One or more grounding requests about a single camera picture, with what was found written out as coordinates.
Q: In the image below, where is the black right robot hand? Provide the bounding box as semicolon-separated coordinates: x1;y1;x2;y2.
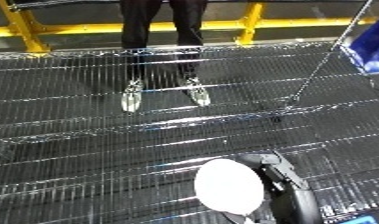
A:
235;151;325;224

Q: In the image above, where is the white paper cup green band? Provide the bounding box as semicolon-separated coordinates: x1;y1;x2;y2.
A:
192;158;268;224

